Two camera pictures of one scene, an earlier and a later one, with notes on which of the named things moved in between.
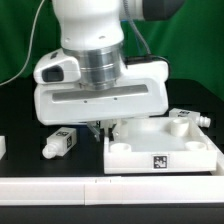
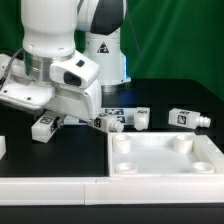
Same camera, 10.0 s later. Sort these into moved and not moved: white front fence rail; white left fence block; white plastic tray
Moved: white plastic tray
Not moved: white left fence block; white front fence rail
